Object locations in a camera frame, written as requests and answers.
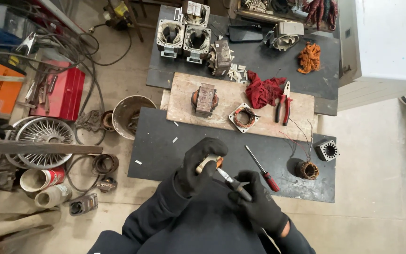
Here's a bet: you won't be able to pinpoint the white cabinet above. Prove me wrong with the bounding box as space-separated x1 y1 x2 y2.
337 0 406 112

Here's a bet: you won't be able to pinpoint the grey bucket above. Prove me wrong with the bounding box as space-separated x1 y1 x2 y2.
111 95 157 141

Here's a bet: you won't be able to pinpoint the small dark metal part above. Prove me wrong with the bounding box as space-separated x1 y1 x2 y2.
96 177 118 193

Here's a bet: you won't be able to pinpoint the pile of white insulation strips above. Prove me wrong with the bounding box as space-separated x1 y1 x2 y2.
226 63 249 84

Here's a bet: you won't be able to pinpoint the metal welding clamp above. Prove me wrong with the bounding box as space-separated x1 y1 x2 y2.
15 31 37 56

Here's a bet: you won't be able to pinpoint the red metal toolbox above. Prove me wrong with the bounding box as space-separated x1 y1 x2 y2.
29 60 86 123

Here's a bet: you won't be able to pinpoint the grey metal motor housing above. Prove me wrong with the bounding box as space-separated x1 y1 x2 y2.
181 0 211 27
183 25 212 65
156 19 185 59

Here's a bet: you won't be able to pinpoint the white plastic tube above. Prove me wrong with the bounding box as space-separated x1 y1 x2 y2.
34 183 73 209

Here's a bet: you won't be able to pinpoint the square steel stator core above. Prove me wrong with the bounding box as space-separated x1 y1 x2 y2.
315 139 340 162

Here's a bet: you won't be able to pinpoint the square stator with copper winding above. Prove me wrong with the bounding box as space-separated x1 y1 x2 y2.
228 103 260 133

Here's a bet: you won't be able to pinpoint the red-handled screwdriver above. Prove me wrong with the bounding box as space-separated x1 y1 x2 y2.
244 145 281 193

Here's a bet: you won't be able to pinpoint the round copper coil with wires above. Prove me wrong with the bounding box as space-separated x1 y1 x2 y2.
278 119 320 181

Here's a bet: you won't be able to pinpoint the motor housing with flat cover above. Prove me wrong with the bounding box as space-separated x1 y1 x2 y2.
263 21 305 52

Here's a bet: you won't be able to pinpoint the small orange wound stator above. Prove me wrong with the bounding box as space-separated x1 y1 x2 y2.
195 154 224 175

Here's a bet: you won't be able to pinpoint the grey cutting pliers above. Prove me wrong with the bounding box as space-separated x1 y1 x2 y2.
217 167 253 202

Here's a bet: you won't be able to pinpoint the person's left hand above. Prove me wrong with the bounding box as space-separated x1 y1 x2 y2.
174 137 229 198

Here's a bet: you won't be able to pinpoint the person's right hand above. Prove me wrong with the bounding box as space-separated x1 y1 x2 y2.
228 170 290 238

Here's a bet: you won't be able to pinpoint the red cloth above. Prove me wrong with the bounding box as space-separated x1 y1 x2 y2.
245 70 288 109

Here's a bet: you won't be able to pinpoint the red-handled pliers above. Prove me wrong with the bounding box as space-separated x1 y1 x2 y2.
274 81 294 127

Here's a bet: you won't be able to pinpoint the black battery charger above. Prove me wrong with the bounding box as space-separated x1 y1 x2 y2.
69 193 99 217

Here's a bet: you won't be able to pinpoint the person's dark clothed body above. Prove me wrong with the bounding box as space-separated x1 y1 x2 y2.
87 176 317 254

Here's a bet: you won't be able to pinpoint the brown copper coil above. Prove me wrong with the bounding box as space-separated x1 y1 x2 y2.
100 110 116 132

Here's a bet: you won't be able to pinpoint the worn wooden board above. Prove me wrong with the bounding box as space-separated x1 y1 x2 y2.
166 72 316 142

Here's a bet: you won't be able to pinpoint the long rusty metal bar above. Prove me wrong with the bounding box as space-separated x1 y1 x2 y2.
0 138 104 155

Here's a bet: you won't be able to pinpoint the black phone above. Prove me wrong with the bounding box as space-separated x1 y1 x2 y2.
228 25 264 43

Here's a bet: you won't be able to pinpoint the red and white can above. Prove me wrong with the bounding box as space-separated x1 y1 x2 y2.
19 166 66 193

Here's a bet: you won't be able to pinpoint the transformer with orange winding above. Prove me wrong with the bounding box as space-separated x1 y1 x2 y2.
191 83 220 118

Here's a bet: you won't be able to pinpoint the yellow power tool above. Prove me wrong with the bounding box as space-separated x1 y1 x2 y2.
102 0 133 31

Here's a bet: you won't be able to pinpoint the tangle of black cables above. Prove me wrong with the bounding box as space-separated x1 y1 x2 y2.
0 14 133 146

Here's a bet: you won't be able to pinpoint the grey rag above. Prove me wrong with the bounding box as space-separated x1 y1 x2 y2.
75 110 102 132

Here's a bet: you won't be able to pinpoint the transformer with paper insulation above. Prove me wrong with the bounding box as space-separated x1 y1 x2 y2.
207 39 235 77

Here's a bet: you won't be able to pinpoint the orange copper wire bundle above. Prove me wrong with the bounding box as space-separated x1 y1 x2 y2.
297 42 322 75

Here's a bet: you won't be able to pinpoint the tray of tools and parts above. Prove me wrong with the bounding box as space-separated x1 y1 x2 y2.
228 0 340 33

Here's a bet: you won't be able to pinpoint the silver spoked hubcap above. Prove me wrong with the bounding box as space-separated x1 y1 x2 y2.
4 116 77 170

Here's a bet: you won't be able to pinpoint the dark wire ring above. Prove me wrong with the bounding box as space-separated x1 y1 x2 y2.
92 153 120 175

